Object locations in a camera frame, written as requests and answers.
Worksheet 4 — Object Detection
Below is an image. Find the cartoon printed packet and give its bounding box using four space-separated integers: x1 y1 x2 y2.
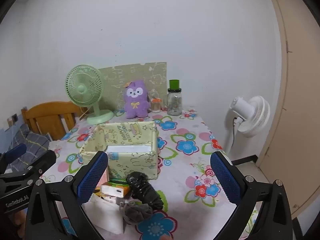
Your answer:
93 192 123 205

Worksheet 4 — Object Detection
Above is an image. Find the white standing fan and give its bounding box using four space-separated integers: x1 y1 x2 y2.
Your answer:
224 95 271 155

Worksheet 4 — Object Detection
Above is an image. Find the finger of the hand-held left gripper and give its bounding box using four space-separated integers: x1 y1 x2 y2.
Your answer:
0 143 27 167
24 149 57 180

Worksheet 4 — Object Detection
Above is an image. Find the black fan cable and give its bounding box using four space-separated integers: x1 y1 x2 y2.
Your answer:
232 117 237 150

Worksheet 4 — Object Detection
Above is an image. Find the wooden chair back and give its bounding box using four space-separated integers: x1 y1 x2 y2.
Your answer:
21 101 88 141

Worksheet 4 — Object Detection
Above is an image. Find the green printed board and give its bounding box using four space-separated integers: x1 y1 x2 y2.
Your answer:
98 62 167 112

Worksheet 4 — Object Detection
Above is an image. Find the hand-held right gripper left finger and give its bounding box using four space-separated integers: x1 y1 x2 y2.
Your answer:
25 151 109 240

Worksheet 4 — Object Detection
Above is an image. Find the clear cotton swab jar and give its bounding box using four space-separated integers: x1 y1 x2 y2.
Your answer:
149 91 163 113

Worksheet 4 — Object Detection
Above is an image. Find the white tissue pack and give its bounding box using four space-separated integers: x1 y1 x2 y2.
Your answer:
82 194 125 234

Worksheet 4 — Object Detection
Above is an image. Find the green desk fan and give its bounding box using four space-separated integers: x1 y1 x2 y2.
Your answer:
65 64 114 125

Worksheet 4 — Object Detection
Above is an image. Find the grey scrunchie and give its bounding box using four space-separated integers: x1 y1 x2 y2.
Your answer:
118 201 153 226

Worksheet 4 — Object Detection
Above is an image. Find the beige door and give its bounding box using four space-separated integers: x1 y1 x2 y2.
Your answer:
255 0 320 218

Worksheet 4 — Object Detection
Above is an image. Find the purple plush toy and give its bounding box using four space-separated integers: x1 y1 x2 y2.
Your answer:
124 80 151 119

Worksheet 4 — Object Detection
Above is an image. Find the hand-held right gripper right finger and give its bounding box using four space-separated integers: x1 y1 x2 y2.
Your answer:
210 151 293 240

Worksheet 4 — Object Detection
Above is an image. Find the black plastic bag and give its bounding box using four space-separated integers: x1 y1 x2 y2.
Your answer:
126 171 164 211

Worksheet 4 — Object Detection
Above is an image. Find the yellow printed fabric storage box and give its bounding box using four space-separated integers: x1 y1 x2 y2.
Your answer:
79 121 159 180

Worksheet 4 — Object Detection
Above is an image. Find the green orange tissue pack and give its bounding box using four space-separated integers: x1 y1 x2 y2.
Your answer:
101 179 131 198

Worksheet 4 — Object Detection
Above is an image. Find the glass mug jar green lid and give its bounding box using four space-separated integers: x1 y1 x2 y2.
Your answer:
167 79 183 116

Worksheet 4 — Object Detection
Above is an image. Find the grey plaid pillow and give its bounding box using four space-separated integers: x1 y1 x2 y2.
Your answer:
0 124 50 170

